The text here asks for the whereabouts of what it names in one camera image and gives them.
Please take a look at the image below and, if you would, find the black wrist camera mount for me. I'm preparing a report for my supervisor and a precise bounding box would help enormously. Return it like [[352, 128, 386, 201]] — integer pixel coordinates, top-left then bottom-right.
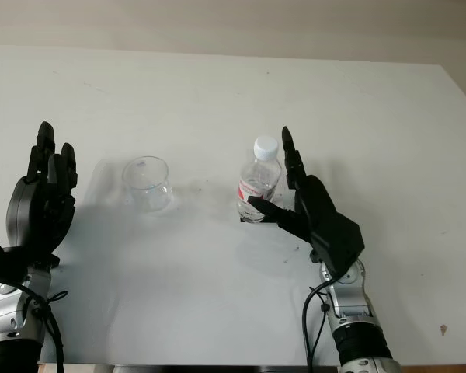
[[308, 211, 365, 277], [0, 224, 43, 291]]

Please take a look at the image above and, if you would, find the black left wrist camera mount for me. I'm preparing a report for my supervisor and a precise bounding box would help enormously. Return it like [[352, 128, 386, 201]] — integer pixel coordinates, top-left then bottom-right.
[[0, 224, 43, 291]]

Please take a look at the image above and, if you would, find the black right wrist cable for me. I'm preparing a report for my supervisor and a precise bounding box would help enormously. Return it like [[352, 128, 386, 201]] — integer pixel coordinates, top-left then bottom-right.
[[301, 271, 337, 373]]

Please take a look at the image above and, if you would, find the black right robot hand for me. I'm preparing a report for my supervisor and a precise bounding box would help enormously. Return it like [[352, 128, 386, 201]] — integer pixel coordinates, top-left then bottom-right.
[[247, 125, 337, 249]]

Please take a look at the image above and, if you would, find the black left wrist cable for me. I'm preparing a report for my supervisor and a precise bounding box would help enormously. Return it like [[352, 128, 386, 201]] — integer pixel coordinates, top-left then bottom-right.
[[7, 279, 69, 373]]

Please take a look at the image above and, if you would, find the clear plastic cup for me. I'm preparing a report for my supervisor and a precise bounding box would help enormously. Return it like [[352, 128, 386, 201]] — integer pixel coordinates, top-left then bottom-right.
[[123, 155, 174, 214]]

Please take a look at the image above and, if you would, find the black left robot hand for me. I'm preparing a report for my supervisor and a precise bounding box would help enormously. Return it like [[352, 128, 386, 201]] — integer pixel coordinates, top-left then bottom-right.
[[4, 120, 78, 269]]

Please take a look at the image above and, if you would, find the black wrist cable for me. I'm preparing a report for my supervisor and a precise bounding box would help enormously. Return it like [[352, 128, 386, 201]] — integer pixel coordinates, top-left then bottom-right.
[[7, 279, 69, 373], [301, 271, 337, 373]]

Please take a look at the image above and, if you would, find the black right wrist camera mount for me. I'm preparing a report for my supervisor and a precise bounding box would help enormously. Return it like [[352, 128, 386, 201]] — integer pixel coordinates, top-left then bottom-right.
[[308, 211, 365, 277]]

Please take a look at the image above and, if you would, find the clear water bottle white cap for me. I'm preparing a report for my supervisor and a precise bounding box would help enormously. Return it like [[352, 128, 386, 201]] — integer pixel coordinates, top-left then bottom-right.
[[236, 135, 283, 225]]

